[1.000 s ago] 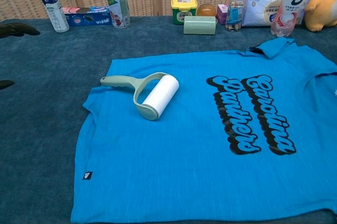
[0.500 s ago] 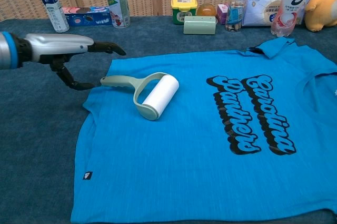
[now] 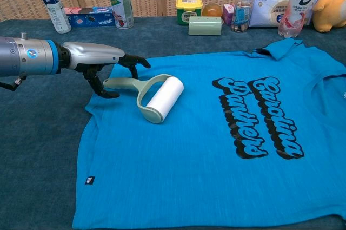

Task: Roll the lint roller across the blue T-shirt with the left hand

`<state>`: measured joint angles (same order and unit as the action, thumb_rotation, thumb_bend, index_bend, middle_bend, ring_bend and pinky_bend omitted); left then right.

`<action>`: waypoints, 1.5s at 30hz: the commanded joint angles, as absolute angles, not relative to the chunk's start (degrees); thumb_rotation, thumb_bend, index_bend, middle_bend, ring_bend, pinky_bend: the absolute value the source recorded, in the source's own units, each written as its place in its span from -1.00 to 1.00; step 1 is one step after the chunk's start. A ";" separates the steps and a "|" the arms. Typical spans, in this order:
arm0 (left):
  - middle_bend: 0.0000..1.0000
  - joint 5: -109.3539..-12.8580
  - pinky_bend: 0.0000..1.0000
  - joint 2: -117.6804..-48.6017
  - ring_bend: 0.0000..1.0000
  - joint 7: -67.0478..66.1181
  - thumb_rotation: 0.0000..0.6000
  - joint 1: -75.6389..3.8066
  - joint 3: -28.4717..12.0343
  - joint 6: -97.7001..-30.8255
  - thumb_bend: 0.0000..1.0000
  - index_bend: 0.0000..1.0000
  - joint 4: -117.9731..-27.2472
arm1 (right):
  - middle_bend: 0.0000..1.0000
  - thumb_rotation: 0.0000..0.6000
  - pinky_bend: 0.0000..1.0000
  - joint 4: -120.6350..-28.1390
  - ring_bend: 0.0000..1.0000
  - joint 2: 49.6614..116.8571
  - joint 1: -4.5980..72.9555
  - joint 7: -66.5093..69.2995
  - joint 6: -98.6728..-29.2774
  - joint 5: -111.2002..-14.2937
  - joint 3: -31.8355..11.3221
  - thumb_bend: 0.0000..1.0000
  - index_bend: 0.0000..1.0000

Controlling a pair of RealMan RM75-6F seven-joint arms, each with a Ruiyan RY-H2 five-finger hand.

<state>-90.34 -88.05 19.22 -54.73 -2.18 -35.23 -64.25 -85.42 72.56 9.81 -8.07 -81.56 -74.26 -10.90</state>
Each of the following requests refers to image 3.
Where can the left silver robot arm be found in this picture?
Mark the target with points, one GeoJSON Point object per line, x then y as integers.
{"type": "Point", "coordinates": [24, 54]}

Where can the yellow plush toy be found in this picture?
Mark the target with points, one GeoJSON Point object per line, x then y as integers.
{"type": "Point", "coordinates": [332, 2]}

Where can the blue printed t-shirt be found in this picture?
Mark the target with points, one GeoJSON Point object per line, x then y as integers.
{"type": "Point", "coordinates": [189, 159]}

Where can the pale green plastic case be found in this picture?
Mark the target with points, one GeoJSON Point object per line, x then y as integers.
{"type": "Point", "coordinates": [205, 25]}

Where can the yellow lidded green tub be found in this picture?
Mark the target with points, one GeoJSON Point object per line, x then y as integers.
{"type": "Point", "coordinates": [188, 8]}

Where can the green white cylindrical can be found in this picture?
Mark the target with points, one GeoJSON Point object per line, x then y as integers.
{"type": "Point", "coordinates": [121, 8]}

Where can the blue white spray can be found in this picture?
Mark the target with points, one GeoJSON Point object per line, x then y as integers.
{"type": "Point", "coordinates": [55, 10]}

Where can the clear drink bottle pink label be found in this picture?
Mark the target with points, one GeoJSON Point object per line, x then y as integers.
{"type": "Point", "coordinates": [300, 2]}

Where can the small purple white box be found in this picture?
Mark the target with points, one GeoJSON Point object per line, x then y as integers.
{"type": "Point", "coordinates": [227, 13]}

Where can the dark blue table cover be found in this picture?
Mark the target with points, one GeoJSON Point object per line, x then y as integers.
{"type": "Point", "coordinates": [40, 146]}

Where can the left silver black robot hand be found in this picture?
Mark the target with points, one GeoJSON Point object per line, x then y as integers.
{"type": "Point", "coordinates": [92, 52]}

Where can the pale green lint roller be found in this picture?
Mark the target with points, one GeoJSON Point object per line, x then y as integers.
{"type": "Point", "coordinates": [165, 94]}

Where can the orange round jelly cup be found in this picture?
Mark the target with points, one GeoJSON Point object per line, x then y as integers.
{"type": "Point", "coordinates": [212, 10]}

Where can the blue cookie box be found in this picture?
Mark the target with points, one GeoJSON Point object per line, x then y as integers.
{"type": "Point", "coordinates": [92, 17]}

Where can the clear jar with sticks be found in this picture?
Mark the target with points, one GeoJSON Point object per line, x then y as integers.
{"type": "Point", "coordinates": [242, 10]}

